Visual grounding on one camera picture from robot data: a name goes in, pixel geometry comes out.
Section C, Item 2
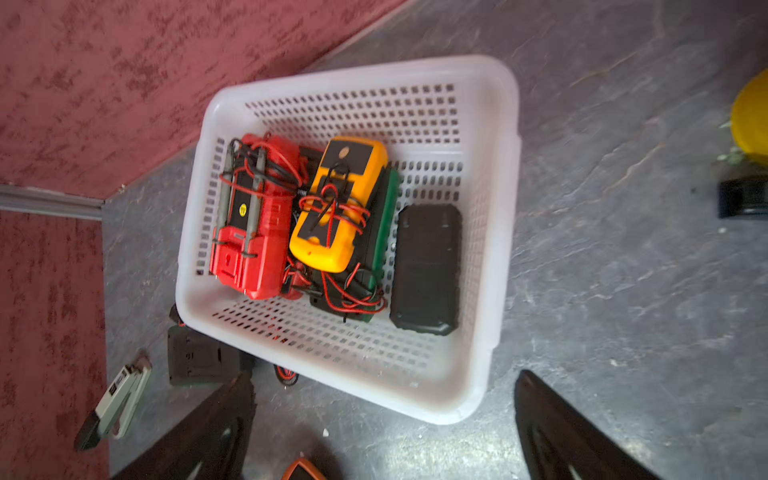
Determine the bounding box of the orange grey multimeter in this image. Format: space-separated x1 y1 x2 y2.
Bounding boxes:
281 458 327 480

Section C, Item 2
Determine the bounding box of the left aluminium corner post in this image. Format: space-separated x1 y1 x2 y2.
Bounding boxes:
1 185 104 221

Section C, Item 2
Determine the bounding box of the green black multimeter face down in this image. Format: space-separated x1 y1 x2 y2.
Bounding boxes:
167 326 255 387

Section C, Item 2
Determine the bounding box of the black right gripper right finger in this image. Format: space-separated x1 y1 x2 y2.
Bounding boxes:
514 370 657 479

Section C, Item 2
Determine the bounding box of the yellow multimeter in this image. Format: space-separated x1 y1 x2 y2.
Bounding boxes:
289 136 389 273

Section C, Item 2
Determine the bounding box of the black multimeter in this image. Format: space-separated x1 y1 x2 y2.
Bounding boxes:
390 204 462 336

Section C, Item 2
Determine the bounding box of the white black stapler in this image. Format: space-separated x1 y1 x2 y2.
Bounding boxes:
74 351 152 451

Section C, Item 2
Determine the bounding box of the white plastic basket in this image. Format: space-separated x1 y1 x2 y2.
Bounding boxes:
175 55 521 425

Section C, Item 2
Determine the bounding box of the yellow pen cup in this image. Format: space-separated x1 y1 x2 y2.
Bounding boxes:
717 69 767 167

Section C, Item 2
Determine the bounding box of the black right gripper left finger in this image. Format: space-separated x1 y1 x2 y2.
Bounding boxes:
115 372 256 479

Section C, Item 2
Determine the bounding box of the small black stapler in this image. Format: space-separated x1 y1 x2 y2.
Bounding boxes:
718 175 767 220

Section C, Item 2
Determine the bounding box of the green multimeter with leads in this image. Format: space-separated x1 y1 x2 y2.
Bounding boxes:
307 166 399 323

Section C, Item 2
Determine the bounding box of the bright red multimeter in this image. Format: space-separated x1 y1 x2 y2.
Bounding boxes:
210 133 308 300

